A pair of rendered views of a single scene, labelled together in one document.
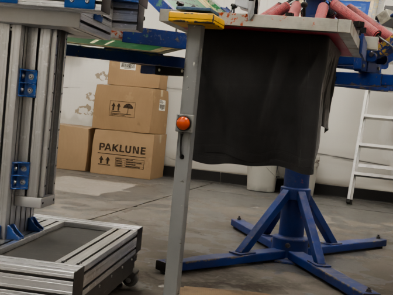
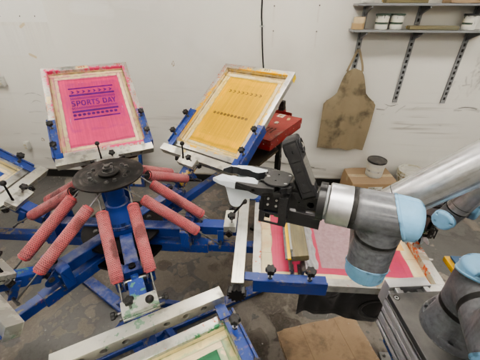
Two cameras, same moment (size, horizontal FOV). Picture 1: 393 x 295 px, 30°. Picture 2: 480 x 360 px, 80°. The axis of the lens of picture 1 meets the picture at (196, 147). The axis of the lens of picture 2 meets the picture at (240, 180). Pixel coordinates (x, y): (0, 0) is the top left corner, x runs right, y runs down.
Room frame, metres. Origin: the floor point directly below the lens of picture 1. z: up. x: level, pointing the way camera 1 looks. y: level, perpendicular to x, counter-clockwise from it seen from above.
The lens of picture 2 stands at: (3.24, 0.70, 1.97)
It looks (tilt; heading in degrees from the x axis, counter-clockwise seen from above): 32 degrees down; 259
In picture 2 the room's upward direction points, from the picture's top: straight up
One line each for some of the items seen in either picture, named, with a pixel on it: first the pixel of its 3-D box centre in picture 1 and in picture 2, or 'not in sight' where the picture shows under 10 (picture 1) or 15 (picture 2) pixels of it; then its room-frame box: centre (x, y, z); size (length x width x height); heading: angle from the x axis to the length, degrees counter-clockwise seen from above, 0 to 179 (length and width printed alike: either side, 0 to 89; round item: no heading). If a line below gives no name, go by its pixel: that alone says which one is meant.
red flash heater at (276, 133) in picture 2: not in sight; (263, 127); (2.60, -1.51, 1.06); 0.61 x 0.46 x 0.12; 45
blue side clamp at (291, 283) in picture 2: not in sight; (288, 283); (2.89, -0.03, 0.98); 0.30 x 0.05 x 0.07; 165
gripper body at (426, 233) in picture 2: not in sight; (425, 223); (2.23, -0.11, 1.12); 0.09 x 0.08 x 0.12; 75
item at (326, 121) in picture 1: (324, 107); not in sight; (2.48, -0.42, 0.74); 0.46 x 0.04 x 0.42; 165
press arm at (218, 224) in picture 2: not in sight; (219, 227); (3.13, -0.38, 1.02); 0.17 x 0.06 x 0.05; 165
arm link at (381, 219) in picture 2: not in sight; (383, 215); (2.92, 0.37, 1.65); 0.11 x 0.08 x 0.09; 148
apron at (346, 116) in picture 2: not in sight; (349, 103); (1.55, -1.97, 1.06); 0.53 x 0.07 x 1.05; 165
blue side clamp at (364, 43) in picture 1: (357, 47); not in sight; (2.75, -0.56, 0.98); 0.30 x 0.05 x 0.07; 165
